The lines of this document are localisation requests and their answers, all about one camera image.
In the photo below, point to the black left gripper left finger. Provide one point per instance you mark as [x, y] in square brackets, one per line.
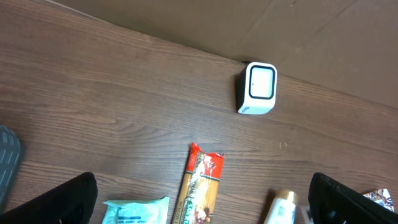
[72, 202]

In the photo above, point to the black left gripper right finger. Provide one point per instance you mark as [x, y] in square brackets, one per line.
[332, 202]

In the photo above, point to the white Pantene tube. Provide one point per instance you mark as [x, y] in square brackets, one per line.
[283, 207]

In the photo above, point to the brown white snack bag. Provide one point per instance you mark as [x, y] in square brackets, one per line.
[381, 197]

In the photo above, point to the teal wipes packet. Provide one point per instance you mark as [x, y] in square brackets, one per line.
[136, 211]

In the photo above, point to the red San Remo spaghetti pack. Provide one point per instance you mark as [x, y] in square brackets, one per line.
[199, 188]

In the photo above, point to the white barcode scanner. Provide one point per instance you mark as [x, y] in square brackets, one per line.
[256, 87]

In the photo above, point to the grey plastic mesh basket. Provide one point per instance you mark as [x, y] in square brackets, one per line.
[11, 155]

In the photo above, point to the brown cardboard backdrop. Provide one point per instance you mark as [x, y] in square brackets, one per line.
[346, 45]

